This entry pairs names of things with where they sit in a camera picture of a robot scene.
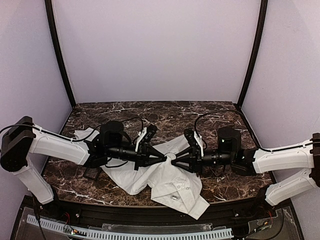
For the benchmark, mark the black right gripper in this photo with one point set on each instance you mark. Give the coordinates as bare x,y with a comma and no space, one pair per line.
196,157

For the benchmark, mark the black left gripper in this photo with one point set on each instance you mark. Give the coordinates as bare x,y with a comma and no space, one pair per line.
139,155

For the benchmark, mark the white button shirt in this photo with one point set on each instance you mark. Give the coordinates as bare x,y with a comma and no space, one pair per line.
170,186

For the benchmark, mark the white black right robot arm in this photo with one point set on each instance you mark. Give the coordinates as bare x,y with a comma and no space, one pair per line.
304,156

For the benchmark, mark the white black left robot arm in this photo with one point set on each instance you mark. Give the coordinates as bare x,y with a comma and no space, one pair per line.
92,151

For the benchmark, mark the black square box near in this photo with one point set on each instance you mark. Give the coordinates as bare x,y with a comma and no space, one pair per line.
92,173

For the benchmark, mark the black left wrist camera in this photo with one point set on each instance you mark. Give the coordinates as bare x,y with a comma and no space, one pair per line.
127,133

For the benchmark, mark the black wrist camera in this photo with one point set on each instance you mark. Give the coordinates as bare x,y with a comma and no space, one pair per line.
127,133
212,136

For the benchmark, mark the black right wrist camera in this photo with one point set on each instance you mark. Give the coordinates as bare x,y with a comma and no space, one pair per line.
212,136

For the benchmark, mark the black front table rail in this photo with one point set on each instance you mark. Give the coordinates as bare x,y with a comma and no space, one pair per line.
234,213

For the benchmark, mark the white slotted cable duct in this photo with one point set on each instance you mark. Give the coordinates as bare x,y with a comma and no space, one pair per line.
130,232

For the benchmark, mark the black right frame post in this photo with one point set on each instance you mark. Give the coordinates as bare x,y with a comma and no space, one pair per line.
254,52

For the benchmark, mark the black frame post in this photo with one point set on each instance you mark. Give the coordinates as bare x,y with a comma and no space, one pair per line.
254,52
58,51

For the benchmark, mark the black left frame post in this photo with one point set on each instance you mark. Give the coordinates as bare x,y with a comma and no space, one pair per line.
58,51

